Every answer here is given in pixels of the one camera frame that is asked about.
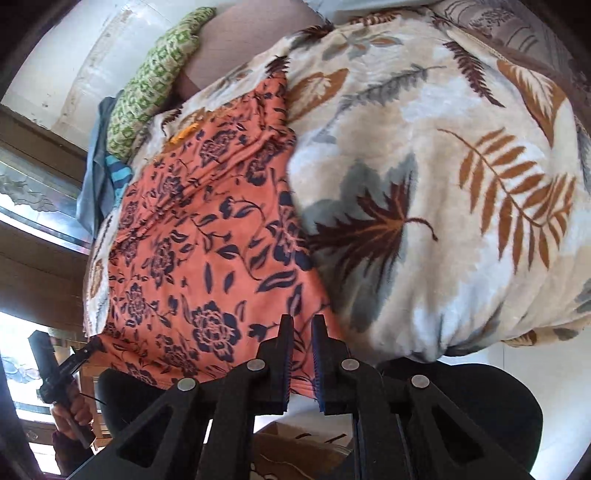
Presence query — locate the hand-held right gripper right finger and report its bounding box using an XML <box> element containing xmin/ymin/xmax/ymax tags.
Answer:
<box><xmin>310</xmin><ymin>316</ymin><xmax>536</xmax><ymax>480</ymax></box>

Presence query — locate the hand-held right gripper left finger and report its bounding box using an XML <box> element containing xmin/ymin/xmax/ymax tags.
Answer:
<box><xmin>69</xmin><ymin>314</ymin><xmax>296</xmax><ymax>480</ymax></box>

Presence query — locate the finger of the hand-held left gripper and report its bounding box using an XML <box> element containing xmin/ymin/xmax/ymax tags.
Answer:
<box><xmin>58</xmin><ymin>339</ymin><xmax>108</xmax><ymax>377</ymax></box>

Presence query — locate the orange floral garment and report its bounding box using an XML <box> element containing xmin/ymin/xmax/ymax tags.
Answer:
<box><xmin>90</xmin><ymin>71</ymin><xmax>352</xmax><ymax>400</ymax></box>

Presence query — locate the person's left hand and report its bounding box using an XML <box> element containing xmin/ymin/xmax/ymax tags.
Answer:
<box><xmin>50</xmin><ymin>381</ymin><xmax>95</xmax><ymax>441</ymax></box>

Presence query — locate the leaded glass side window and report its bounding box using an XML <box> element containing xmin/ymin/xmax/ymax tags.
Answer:
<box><xmin>0</xmin><ymin>353</ymin><xmax>58</xmax><ymax>409</ymax></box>

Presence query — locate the brown wooden door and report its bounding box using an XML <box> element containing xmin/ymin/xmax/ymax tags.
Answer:
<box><xmin>0</xmin><ymin>106</ymin><xmax>93</xmax><ymax>333</ymax></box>

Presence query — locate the cardboard box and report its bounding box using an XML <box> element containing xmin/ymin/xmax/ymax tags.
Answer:
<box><xmin>252</xmin><ymin>421</ymin><xmax>358</xmax><ymax>480</ymax></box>

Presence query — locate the leaded glass door panel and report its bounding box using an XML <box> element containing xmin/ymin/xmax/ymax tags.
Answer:
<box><xmin>0</xmin><ymin>157</ymin><xmax>93</xmax><ymax>250</ymax></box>

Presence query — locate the blue-grey cloth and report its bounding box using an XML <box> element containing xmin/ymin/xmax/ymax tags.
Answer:
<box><xmin>76</xmin><ymin>90</ymin><xmax>125</xmax><ymax>229</ymax></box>

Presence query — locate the teal striped garment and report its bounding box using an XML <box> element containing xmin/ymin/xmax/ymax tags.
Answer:
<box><xmin>104</xmin><ymin>154</ymin><xmax>134</xmax><ymax>204</ymax></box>

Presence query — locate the leaf print blanket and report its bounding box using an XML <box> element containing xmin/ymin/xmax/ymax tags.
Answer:
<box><xmin>83</xmin><ymin>9</ymin><xmax>591</xmax><ymax>365</ymax></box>

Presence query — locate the green checked pillow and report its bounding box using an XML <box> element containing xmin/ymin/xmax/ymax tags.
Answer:
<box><xmin>106</xmin><ymin>6</ymin><xmax>218</xmax><ymax>158</ymax></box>

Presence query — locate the pink bed cushion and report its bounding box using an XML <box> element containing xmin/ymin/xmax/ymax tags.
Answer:
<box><xmin>173</xmin><ymin>0</ymin><xmax>333</xmax><ymax>100</ymax></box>

